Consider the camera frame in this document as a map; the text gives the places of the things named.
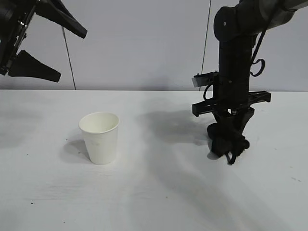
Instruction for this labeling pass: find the black cloth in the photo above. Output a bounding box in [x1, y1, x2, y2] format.
[207, 122, 250, 166]

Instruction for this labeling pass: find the black looped right arm cable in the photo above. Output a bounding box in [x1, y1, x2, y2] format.
[249, 9, 275, 77]

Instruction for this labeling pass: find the white paper cup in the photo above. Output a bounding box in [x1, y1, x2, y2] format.
[78, 112, 120, 166]

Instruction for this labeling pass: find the thin black cord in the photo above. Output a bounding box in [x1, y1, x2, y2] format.
[62, 26, 77, 90]
[199, 0, 212, 91]

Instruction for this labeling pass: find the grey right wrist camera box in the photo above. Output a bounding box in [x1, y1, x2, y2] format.
[192, 71, 219, 89]

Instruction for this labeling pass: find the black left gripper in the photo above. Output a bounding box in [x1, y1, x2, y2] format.
[0, 0, 88, 84]

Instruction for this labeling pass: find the short black camera cable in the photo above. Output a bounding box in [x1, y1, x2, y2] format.
[203, 83, 215, 101]

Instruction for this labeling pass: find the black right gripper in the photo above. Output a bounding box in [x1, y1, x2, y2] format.
[192, 71, 272, 140]

